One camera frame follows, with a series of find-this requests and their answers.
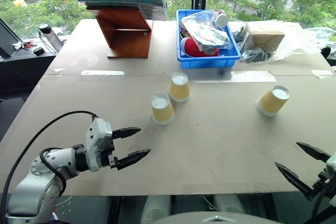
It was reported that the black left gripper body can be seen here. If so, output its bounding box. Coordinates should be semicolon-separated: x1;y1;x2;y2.
101;132;119;169

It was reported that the red and white pouch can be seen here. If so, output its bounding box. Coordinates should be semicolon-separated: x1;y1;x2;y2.
181;37;220;58

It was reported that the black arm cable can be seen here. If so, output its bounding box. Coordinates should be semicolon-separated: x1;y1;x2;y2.
0;111;99;209
310;190;328;224

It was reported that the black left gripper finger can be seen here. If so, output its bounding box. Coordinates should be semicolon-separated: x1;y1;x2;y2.
112;126;142;141
115;148;152;170

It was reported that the plastic bag of black parts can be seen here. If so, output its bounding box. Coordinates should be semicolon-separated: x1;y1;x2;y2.
233;23;274;63

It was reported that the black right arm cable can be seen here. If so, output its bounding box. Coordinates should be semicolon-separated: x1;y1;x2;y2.
310;190;328;224

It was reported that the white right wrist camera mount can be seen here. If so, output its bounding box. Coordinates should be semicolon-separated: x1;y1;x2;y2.
324;151;336;182

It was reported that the red keyring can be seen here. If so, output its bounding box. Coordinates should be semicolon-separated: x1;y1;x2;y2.
19;40;35;50

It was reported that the black side desk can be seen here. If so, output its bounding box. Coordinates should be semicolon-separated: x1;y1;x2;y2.
0;47;57;92

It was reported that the pale green plastic bag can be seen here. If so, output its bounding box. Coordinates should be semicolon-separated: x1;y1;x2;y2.
305;26;336;43

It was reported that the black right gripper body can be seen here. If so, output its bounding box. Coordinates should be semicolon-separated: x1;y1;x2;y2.
311;169;336;200

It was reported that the clear tape strip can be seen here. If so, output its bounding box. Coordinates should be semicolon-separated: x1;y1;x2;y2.
80;69;125;76
310;69;336;79

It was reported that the grey robot torso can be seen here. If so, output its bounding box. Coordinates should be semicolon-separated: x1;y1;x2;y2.
150;211;283;224

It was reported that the yellow paper cup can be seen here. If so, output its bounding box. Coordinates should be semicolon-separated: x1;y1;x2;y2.
151;93;175;126
256;85;291;118
169;72;191;103

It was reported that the brown cardboard block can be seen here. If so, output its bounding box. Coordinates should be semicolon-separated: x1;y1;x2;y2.
247;29;286;52

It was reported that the blue plastic bin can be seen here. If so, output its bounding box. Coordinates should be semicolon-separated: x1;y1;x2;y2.
175;9;242;70

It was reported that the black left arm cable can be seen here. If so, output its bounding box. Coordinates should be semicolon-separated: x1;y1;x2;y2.
0;111;99;209

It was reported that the brown wooden shelf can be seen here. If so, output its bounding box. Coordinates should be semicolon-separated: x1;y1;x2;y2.
76;0;154;60

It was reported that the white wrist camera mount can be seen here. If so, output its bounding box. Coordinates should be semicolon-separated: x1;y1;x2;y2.
324;151;336;182
85;118;113;173

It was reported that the clear plastic sheet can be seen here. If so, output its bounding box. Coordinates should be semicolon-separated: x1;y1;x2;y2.
271;34;324;61

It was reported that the white capped plastic bottle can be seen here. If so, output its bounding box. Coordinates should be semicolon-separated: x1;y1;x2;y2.
215;11;229;29

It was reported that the dark monitor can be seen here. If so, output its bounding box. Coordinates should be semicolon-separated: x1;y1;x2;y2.
0;17;20;58

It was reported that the clear plastic bag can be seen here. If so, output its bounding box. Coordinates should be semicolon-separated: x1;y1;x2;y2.
180;10;235;52

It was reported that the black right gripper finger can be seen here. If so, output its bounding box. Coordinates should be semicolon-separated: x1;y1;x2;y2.
296;142;332;163
274;161;318;201

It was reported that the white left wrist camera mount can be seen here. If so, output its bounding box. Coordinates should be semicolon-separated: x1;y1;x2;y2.
85;118;113;173

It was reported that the grey book in plastic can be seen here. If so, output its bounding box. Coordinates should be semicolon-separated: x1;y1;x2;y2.
85;0;167;21

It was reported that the grey rounded shape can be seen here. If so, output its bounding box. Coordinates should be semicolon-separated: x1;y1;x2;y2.
213;195;246;216
140;195;173;224

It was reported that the clear water bottle black cap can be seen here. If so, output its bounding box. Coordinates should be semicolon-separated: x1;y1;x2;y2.
38;23;64;53

